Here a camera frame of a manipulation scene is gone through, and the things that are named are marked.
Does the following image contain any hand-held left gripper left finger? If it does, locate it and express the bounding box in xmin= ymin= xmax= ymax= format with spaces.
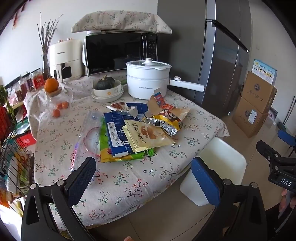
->
xmin=21 ymin=157 xmax=97 ymax=241

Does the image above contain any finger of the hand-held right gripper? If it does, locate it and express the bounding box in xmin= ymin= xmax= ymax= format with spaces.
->
xmin=277 ymin=122 xmax=296 ymax=147
xmin=256 ymin=140 xmax=296 ymax=163

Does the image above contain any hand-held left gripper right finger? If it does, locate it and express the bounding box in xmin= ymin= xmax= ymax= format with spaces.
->
xmin=191 ymin=157 xmax=281 ymax=241

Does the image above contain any white plastic bin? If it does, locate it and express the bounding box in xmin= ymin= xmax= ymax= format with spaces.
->
xmin=180 ymin=137 xmax=247 ymax=206

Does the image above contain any green snack bag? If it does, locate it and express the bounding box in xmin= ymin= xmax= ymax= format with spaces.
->
xmin=100 ymin=118 xmax=155 ymax=163

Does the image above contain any blue carton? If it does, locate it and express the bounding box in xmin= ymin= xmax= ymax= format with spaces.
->
xmin=104 ymin=111 xmax=139 ymax=158

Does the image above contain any yellow foil snack wrapper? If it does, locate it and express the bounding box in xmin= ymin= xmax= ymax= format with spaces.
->
xmin=142 ymin=115 xmax=183 ymax=137

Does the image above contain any yellow food pouch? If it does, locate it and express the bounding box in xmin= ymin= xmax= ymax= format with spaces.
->
xmin=122 ymin=119 xmax=175 ymax=153

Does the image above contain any torn brown cardboard box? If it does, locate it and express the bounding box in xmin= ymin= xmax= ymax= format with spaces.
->
xmin=144 ymin=88 xmax=190 ymax=121

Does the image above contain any red sausage wrapper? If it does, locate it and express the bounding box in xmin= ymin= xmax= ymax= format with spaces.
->
xmin=106 ymin=102 xmax=139 ymax=120

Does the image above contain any person's right hand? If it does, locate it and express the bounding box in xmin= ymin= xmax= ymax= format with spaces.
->
xmin=278 ymin=188 xmax=296 ymax=217

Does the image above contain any thin black stand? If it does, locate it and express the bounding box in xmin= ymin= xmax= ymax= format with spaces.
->
xmin=287 ymin=97 xmax=296 ymax=123

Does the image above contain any clear zip bag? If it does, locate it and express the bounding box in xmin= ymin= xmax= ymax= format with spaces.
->
xmin=69 ymin=110 xmax=105 ymax=172

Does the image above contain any person's dark clothing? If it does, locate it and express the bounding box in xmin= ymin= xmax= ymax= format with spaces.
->
xmin=261 ymin=204 xmax=296 ymax=241

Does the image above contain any red packet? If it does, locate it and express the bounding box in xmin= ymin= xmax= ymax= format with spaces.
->
xmin=16 ymin=133 xmax=37 ymax=149

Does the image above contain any blue and white box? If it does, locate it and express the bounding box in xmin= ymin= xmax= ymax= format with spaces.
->
xmin=251 ymin=59 xmax=278 ymax=85

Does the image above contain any bag of small tomatoes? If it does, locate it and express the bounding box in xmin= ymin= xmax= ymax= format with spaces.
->
xmin=38 ymin=86 xmax=74 ymax=121

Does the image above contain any wooden jar lid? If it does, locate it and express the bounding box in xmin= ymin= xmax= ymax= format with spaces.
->
xmin=45 ymin=87 xmax=63 ymax=97

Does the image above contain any white ceramic bowl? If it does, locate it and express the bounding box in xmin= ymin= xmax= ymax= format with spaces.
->
xmin=93 ymin=79 xmax=122 ymax=97

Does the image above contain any dark blue flat box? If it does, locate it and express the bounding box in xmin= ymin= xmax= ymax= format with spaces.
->
xmin=126 ymin=102 xmax=149 ymax=121

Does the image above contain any green pumpkin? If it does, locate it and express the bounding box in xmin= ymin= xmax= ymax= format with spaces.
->
xmin=96 ymin=75 xmax=116 ymax=90

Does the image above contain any large orange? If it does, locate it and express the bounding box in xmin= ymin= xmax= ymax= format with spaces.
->
xmin=44 ymin=78 xmax=59 ymax=93

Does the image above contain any grey refrigerator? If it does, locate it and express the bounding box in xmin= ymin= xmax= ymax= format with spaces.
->
xmin=157 ymin=0 xmax=252 ymax=116

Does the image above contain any white electric pot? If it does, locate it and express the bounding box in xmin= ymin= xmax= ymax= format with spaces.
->
xmin=126 ymin=58 xmax=205 ymax=100

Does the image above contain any white air fryer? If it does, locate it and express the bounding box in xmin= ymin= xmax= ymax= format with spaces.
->
xmin=48 ymin=38 xmax=84 ymax=83

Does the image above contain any glass pot lid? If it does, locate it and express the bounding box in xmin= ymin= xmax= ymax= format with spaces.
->
xmin=126 ymin=58 xmax=172 ymax=71

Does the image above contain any black microwave oven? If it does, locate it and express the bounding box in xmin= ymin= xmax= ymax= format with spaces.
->
xmin=83 ymin=31 xmax=160 ymax=77

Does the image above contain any dried branch bouquet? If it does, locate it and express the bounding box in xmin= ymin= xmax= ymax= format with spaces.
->
xmin=37 ymin=11 xmax=64 ymax=79

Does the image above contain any floral cloth cover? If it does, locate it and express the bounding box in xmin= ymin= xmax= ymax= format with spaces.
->
xmin=71 ymin=11 xmax=173 ymax=35

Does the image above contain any red hanging decoration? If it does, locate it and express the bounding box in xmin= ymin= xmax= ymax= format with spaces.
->
xmin=13 ymin=0 xmax=26 ymax=26

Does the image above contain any black wire rack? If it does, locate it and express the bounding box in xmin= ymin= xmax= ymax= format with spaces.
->
xmin=0 ymin=79 xmax=37 ymax=216

